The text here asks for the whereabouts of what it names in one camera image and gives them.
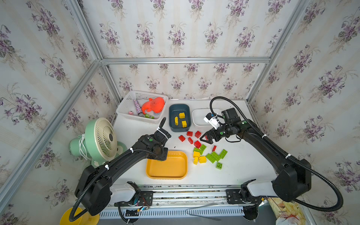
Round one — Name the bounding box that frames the green marker in basket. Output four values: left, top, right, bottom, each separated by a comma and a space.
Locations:
145, 114, 155, 119

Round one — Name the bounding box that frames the white plastic tray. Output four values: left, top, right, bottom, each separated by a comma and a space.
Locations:
192, 108, 222, 128

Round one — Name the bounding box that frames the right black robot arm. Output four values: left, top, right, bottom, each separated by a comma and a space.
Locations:
200, 108, 344, 212

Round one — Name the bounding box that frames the green desk fan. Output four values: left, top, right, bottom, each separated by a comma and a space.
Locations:
69, 118, 127, 168

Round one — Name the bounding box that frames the purple bottle in basket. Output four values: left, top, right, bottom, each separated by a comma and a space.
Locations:
133, 99, 143, 115

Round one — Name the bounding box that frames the small green lego brick bottom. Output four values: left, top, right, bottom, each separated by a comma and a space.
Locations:
216, 162, 222, 169

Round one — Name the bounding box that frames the red toy in basket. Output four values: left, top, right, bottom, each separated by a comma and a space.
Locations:
142, 97, 165, 114

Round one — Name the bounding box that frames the dark blue plastic tray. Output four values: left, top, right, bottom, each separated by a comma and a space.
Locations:
169, 104, 191, 133

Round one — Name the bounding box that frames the green lego brick small square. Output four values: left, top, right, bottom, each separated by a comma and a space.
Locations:
200, 144, 207, 150

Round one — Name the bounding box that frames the white perforated basket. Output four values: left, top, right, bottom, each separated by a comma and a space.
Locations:
116, 91, 169, 124

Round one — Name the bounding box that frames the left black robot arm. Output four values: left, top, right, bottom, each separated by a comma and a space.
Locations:
69, 117, 171, 222

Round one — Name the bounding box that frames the green lego plate right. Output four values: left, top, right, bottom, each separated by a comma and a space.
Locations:
219, 149, 227, 159

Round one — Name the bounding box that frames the green lego plate middle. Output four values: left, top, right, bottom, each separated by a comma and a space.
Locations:
211, 152, 221, 162

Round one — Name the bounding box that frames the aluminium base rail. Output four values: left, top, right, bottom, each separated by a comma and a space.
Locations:
99, 187, 270, 223

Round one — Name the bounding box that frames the snack bag red top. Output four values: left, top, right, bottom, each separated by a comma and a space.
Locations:
267, 197, 306, 225

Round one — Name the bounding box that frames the yellow plastic tray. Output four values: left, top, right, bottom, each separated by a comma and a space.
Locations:
145, 151, 188, 180

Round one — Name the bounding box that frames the green lego plate centre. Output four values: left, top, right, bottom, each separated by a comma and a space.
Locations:
193, 148, 204, 155

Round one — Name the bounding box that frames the green lego plate long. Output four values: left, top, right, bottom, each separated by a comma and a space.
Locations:
205, 153, 216, 164

